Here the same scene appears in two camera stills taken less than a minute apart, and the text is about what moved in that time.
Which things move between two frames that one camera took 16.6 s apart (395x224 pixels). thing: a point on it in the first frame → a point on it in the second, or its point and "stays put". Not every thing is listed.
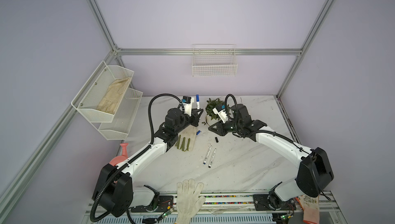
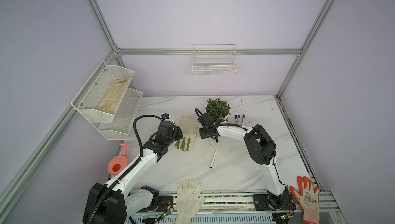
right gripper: (219, 127) → (201, 134)
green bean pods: (177, 144) stays put
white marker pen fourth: (212, 158) stays put
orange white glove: (310, 206) stays put
